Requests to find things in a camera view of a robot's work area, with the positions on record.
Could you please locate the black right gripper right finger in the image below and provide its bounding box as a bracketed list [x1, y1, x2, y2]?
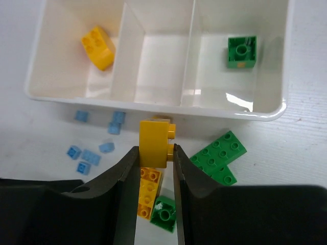
[173, 145, 326, 244]

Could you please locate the yellow lego brick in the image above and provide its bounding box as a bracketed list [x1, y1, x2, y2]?
[139, 118, 176, 168]

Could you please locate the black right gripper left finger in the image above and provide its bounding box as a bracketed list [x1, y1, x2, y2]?
[1, 147, 140, 244]

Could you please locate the blue upturned lego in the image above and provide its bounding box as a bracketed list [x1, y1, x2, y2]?
[66, 145, 82, 160]
[77, 161, 91, 176]

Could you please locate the green upturned small brick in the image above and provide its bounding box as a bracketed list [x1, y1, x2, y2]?
[150, 195, 176, 233]

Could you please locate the light blue square lego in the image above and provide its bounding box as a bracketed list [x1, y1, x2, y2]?
[74, 110, 89, 123]

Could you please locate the yellow long lego plate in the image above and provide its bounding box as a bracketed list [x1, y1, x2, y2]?
[137, 167, 162, 220]

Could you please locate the light blue long lego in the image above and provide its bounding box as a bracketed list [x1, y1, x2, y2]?
[81, 149, 101, 166]

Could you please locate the light blue small lego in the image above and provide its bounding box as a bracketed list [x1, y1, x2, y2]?
[99, 142, 115, 154]

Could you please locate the white divided plastic bin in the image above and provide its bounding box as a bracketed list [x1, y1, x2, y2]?
[25, 1, 295, 121]

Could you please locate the green long lego plate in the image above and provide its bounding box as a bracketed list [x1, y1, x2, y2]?
[190, 131, 247, 176]

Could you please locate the light blue lego below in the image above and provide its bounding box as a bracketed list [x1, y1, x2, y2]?
[107, 122, 121, 135]

